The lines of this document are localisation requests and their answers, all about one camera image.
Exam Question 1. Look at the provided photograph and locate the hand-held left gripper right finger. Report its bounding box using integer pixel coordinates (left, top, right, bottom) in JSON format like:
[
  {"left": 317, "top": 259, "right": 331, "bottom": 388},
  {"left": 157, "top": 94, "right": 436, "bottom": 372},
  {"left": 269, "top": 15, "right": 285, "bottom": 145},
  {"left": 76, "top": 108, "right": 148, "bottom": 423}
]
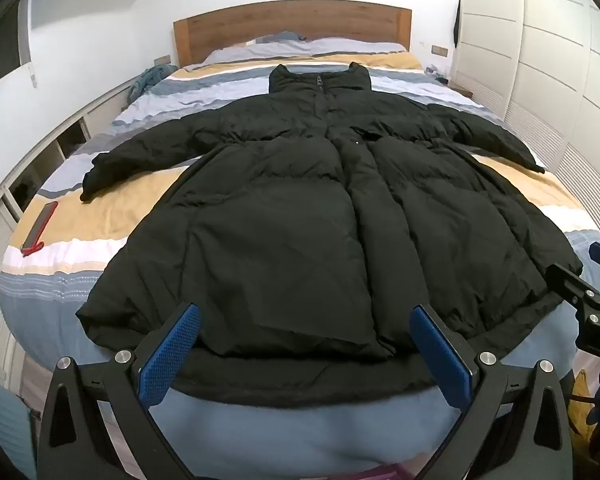
[{"left": 409, "top": 304, "right": 576, "bottom": 480}]

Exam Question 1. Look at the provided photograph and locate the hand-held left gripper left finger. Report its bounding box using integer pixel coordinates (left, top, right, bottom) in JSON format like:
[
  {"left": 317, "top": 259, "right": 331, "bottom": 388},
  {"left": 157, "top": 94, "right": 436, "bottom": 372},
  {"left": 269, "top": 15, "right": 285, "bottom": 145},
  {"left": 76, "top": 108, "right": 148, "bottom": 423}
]
[{"left": 39, "top": 302, "right": 202, "bottom": 480}]

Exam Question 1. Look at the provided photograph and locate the black puffer jacket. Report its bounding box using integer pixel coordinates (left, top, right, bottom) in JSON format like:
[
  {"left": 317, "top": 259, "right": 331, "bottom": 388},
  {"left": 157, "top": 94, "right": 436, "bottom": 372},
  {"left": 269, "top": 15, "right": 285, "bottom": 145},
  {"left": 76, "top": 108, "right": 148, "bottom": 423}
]
[{"left": 76, "top": 61, "right": 583, "bottom": 408}]

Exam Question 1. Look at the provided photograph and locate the yellow cloth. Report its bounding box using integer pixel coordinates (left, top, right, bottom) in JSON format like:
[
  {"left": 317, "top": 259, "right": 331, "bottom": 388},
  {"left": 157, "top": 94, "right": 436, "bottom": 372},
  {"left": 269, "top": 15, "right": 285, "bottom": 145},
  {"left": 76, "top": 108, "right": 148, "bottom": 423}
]
[{"left": 569, "top": 369, "right": 592, "bottom": 427}]

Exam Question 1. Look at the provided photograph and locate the striped bed cover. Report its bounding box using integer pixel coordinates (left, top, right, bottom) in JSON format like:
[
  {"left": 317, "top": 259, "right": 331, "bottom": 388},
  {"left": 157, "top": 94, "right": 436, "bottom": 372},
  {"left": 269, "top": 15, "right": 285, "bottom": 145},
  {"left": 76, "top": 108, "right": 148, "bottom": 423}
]
[{"left": 0, "top": 35, "right": 600, "bottom": 480}]

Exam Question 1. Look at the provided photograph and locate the teal cloth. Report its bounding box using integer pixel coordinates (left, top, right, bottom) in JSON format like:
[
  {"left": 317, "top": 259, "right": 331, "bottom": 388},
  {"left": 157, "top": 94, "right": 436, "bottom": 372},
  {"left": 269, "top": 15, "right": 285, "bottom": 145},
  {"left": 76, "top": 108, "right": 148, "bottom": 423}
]
[{"left": 0, "top": 375, "right": 37, "bottom": 480}]

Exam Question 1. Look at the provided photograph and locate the red-cased phone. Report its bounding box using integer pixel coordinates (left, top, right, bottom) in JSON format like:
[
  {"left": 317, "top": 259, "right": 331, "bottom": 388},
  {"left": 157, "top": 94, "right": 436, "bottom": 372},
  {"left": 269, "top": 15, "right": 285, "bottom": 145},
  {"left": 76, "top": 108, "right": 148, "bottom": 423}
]
[{"left": 20, "top": 201, "right": 59, "bottom": 256}]

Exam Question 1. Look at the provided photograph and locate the white wardrobe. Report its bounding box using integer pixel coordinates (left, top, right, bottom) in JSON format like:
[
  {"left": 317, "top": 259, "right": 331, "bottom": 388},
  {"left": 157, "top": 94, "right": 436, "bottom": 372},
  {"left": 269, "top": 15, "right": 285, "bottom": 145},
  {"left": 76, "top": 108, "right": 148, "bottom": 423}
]
[{"left": 452, "top": 0, "right": 600, "bottom": 251}]

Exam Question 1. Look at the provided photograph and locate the white low shelf unit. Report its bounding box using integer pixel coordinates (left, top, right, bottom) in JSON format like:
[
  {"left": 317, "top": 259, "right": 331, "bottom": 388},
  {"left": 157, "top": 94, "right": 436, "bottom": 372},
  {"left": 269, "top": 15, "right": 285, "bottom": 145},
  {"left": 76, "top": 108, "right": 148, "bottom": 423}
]
[{"left": 0, "top": 67, "right": 146, "bottom": 386}]

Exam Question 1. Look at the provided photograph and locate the crumpled blue cloth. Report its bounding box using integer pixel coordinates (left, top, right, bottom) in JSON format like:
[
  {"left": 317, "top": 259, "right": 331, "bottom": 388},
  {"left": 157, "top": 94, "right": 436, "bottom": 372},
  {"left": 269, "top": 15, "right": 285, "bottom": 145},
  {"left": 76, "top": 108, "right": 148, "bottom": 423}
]
[{"left": 125, "top": 64, "right": 178, "bottom": 98}]

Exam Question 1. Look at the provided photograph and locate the grey striped pillow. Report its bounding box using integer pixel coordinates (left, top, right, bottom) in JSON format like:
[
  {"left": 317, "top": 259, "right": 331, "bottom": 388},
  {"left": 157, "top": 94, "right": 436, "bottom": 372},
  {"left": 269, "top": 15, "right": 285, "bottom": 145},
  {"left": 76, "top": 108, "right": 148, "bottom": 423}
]
[
  {"left": 307, "top": 36, "right": 409, "bottom": 57},
  {"left": 201, "top": 40, "right": 312, "bottom": 65}
]

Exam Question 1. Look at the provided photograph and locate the wooden headboard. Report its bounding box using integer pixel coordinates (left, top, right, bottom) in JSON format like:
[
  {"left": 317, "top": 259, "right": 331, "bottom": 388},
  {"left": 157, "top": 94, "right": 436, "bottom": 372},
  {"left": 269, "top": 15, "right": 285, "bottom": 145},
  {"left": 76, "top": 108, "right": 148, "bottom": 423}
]
[{"left": 173, "top": 0, "right": 412, "bottom": 68}]

